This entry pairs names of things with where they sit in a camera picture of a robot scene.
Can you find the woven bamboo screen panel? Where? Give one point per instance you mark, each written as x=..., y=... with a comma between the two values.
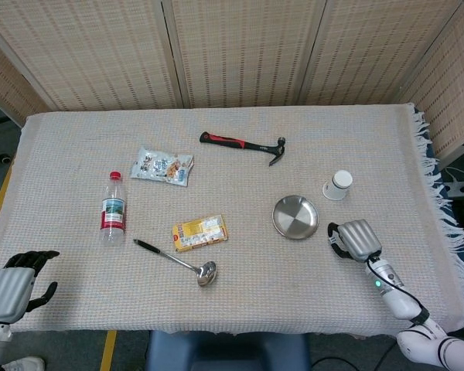
x=452, y=85
x=247, y=50
x=89, y=50
x=375, y=50
x=4, y=77

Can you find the black red claw hammer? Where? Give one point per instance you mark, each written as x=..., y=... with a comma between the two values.
x=224, y=141

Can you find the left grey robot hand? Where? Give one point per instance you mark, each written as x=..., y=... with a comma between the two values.
x=9, y=290

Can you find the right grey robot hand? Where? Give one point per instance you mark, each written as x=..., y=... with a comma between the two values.
x=359, y=237

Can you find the round metal plate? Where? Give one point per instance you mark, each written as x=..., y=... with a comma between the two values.
x=295, y=217

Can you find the white blue snack bag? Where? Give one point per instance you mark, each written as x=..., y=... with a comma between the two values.
x=160, y=167

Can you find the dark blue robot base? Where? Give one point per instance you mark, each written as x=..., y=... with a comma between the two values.
x=224, y=353

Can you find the dark blue table cover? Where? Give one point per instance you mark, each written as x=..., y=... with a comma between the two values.
x=448, y=210

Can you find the white metal stand foot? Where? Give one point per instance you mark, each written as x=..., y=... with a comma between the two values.
x=459, y=188

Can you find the white shoe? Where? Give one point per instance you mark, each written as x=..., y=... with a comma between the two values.
x=23, y=364

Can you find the beige waffle weave tablecloth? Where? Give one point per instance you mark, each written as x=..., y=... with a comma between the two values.
x=255, y=293

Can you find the clear water bottle red cap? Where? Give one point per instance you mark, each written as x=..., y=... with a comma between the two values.
x=113, y=210

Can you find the white paper cup blue band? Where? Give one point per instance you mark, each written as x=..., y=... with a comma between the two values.
x=336, y=187

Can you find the yellow cardboard box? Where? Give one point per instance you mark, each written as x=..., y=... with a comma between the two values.
x=200, y=233

